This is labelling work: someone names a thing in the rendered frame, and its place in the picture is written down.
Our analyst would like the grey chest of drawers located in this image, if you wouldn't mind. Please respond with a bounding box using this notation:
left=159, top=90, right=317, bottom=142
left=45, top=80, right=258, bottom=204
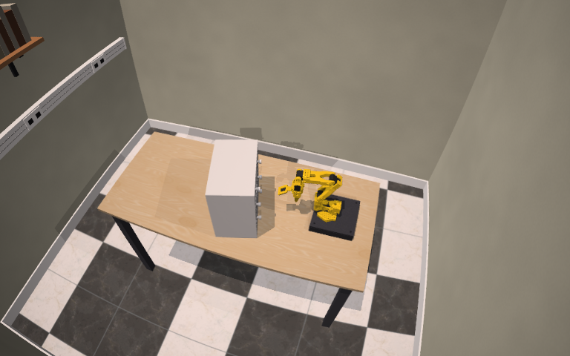
left=205, top=139, right=258, bottom=238

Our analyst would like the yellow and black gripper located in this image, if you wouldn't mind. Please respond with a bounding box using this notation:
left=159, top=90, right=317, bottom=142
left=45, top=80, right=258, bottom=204
left=278, top=181, right=304, bottom=202

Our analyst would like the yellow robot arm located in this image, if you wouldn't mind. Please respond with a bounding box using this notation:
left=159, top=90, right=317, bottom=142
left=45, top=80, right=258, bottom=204
left=293, top=169, right=342, bottom=223

